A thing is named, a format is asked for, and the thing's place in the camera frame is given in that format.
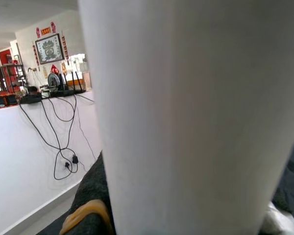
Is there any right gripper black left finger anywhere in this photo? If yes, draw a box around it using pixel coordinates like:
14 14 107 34
60 149 117 235

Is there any white plastic table leg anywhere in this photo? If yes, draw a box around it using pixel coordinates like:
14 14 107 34
77 0 294 235

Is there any tan rubber band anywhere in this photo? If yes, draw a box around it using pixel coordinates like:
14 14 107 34
59 199 114 235

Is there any black router with antennas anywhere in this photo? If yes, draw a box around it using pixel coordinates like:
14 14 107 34
50 70 87 96

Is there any black power strip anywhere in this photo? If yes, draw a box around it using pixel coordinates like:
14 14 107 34
19 94 43 105

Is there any decorative plate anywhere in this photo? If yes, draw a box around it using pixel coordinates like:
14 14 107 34
47 72 62 88

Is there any orange black charger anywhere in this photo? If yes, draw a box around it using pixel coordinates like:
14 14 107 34
0 94 18 110

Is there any black metal shelf rack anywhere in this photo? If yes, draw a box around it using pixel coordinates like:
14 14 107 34
0 55 27 95

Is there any thin black cable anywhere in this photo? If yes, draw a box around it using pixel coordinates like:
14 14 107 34
74 94 95 172

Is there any black power cable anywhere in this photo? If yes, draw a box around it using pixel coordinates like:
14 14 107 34
19 102 79 181
40 94 78 167

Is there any red wall couplet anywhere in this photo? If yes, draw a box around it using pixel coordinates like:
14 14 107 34
32 45 40 66
61 36 69 60

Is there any framed wall picture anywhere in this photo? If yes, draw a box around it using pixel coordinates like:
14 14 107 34
35 33 65 65

